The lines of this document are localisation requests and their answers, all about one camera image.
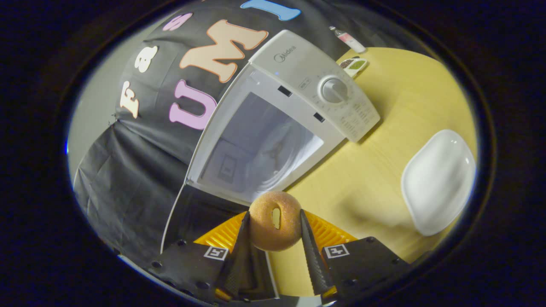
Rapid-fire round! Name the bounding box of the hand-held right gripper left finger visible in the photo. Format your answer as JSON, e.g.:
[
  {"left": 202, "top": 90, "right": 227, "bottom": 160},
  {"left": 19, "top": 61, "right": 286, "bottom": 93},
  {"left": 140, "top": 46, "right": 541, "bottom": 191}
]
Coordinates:
[{"left": 147, "top": 211, "right": 279, "bottom": 305}]

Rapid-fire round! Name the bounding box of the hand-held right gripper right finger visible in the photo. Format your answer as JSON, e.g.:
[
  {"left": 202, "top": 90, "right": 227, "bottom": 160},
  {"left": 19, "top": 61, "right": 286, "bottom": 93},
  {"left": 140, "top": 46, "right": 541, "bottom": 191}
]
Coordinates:
[{"left": 300, "top": 209, "right": 410, "bottom": 305}]

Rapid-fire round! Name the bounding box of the brown sugared doughnut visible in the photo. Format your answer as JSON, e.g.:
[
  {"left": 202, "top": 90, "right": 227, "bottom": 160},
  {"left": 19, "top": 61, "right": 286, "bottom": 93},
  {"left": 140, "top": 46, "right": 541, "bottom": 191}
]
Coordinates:
[{"left": 249, "top": 191, "right": 302, "bottom": 252}]

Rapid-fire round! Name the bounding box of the white microwave oven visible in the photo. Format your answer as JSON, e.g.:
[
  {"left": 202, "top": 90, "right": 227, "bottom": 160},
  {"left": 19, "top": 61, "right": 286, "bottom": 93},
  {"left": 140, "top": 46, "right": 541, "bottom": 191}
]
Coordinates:
[{"left": 160, "top": 29, "right": 381, "bottom": 299}]

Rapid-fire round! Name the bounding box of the white oval plate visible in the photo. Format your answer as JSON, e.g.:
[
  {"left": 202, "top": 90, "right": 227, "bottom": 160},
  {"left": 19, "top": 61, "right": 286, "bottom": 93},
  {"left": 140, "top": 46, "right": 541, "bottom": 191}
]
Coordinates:
[{"left": 401, "top": 129, "right": 476, "bottom": 237}]

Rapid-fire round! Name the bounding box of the white divided condiment dish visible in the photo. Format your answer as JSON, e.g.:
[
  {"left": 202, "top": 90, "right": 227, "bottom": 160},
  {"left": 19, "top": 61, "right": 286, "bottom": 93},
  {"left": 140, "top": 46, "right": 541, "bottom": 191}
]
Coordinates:
[{"left": 339, "top": 56, "right": 369, "bottom": 78}]

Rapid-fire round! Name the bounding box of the small clear bottle pink label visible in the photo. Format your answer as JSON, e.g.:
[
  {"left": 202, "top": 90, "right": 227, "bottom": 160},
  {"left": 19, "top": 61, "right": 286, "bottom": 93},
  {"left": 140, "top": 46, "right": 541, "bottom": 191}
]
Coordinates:
[{"left": 329, "top": 26, "right": 367, "bottom": 54}]

